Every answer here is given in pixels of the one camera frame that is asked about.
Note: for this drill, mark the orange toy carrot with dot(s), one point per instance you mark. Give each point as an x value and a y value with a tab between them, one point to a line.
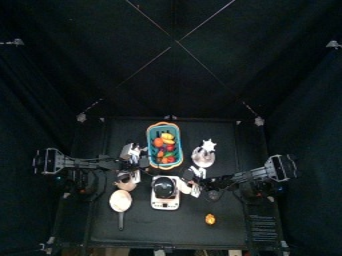
161	154

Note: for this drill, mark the black round bowl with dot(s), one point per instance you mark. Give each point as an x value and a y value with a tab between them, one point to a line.
165	187

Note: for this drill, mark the white kitchen scale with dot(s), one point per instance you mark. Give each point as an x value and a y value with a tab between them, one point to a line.
165	204

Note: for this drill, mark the white printed label sheet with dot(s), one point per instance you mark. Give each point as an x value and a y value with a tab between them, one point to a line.
262	227

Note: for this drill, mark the small orange toy food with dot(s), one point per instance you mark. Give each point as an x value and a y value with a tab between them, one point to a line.
210	219

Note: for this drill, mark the grey frame corner bracket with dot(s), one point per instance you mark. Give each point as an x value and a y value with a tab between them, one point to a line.
17	42
333	44
260	121
81	117

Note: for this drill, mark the teal basket with orange rim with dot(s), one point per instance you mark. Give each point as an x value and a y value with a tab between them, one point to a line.
153	156

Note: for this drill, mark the white jagged egg shell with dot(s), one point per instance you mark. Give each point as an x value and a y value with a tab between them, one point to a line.
209	145

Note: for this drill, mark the red toy fruit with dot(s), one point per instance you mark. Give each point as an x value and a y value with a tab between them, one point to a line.
170	147

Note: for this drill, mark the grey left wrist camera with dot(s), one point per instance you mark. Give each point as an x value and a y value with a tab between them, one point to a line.
129	151

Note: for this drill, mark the green toy vegetable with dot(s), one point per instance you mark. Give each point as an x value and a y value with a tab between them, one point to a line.
169	155

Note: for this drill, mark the yellow toy banana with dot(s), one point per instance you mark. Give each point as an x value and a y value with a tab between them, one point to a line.
168	137

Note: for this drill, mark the round orange toy fruit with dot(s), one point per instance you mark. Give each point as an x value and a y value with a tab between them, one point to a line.
158	142

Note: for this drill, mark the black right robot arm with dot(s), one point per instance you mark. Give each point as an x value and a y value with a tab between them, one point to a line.
254	174

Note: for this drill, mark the red toy tomato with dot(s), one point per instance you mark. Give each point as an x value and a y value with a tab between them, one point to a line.
170	159

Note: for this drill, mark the clear round plate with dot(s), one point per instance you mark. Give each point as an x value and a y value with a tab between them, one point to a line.
204	157

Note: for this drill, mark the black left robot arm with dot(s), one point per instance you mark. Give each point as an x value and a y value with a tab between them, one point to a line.
75	162

